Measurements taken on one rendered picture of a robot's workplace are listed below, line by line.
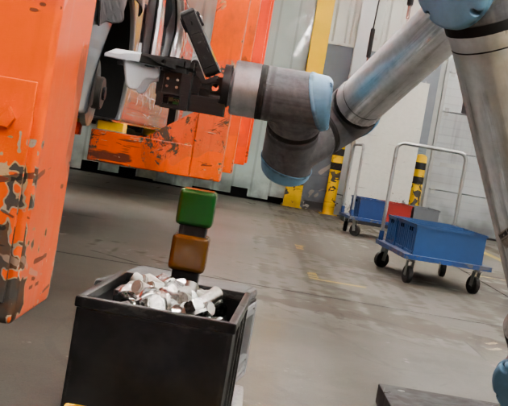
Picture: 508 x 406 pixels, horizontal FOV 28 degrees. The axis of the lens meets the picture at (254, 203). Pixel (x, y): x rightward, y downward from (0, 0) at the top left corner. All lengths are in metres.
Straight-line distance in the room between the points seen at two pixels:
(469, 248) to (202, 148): 2.46
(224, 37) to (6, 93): 4.24
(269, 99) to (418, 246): 5.26
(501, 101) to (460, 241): 5.61
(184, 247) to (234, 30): 4.08
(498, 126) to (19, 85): 0.65
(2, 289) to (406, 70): 0.87
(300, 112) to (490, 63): 0.43
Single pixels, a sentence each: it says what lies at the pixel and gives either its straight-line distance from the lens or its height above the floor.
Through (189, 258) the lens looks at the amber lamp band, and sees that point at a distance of 1.10.
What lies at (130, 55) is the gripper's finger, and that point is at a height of 0.83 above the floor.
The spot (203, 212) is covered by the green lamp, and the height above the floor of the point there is 0.64.
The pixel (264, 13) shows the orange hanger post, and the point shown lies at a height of 2.21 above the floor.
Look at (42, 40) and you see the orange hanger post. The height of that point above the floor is 0.78.
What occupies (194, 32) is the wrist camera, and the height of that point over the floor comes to 0.88.
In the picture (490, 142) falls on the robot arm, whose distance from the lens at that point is 1.34.
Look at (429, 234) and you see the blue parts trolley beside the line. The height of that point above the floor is 0.35.
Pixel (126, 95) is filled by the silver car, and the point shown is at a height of 0.87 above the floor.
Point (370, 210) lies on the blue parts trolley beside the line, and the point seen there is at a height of 0.29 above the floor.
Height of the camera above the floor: 0.71
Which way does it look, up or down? 3 degrees down
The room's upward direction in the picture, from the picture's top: 10 degrees clockwise
